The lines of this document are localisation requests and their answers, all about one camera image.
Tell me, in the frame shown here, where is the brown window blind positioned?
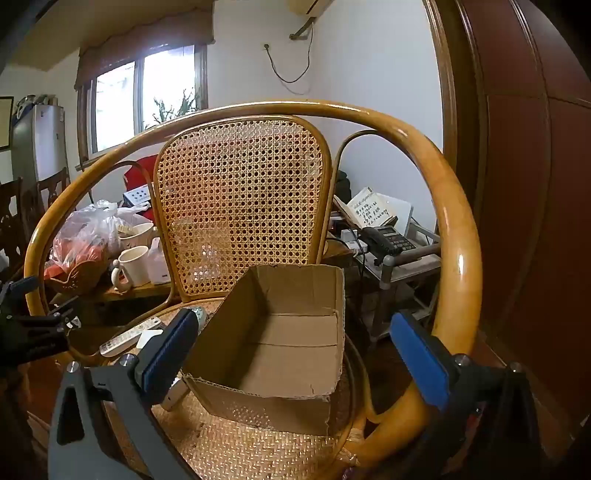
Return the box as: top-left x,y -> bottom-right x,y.
75,16 -> 215,90

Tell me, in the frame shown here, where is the black desk telephone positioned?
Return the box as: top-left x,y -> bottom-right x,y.
360,225 -> 419,267

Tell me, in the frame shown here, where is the white flat panel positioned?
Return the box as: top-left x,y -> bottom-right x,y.
369,194 -> 414,236

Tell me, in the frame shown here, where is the clear plastic bag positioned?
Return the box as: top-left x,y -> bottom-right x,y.
50,200 -> 153,273

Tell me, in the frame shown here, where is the white remote control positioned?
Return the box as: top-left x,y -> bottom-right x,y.
99,318 -> 162,357

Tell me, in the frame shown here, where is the white tissue packet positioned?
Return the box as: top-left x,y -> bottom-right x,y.
148,237 -> 169,284

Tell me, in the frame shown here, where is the brown wooden door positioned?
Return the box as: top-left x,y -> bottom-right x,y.
425,0 -> 591,416

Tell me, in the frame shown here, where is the green plant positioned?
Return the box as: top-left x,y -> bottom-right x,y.
145,90 -> 204,127

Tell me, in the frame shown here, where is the black bag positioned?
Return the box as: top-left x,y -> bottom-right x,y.
335,171 -> 354,213

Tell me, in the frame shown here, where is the window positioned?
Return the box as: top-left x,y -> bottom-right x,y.
90,44 -> 208,155

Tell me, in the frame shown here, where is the grey metal shelf rack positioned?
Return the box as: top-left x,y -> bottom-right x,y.
355,219 -> 444,342

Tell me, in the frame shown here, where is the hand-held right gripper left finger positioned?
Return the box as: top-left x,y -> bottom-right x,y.
48,307 -> 201,480

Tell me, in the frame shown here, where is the red cloth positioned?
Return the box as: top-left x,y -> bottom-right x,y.
124,156 -> 160,222

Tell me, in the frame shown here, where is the white button device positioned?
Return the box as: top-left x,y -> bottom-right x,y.
122,187 -> 153,206

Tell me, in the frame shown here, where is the black wall cable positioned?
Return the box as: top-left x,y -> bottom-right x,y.
263,18 -> 315,85

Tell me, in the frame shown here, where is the rattan cane armchair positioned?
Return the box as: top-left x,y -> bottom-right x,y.
23,99 -> 483,480

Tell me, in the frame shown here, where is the brown woven basket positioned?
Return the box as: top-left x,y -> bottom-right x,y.
45,259 -> 112,296

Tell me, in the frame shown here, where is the cardboard box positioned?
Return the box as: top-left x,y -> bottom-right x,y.
180,264 -> 347,437

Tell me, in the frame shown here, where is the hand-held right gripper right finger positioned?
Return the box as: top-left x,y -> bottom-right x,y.
389,310 -> 543,480

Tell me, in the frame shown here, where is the handwritten open notebook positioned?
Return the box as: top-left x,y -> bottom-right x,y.
333,186 -> 400,230

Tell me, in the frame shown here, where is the white air conditioner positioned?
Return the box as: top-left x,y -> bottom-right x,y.
287,0 -> 334,17

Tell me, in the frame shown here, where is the framed wall picture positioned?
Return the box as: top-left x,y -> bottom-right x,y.
0,96 -> 14,153

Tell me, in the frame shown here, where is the silver refrigerator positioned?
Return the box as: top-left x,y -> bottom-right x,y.
11,104 -> 70,208

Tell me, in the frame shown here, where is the white bowl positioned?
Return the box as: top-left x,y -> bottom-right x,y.
117,222 -> 155,252

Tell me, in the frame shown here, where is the white ceramic mug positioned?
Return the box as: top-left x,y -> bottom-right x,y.
111,246 -> 151,292

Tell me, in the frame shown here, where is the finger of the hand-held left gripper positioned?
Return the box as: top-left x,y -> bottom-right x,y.
0,298 -> 83,367
0,276 -> 42,305

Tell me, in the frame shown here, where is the dark wooden chair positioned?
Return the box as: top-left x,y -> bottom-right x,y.
37,167 -> 72,213
0,178 -> 24,278

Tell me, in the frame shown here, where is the white power strip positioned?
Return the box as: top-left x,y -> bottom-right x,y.
330,228 -> 370,254

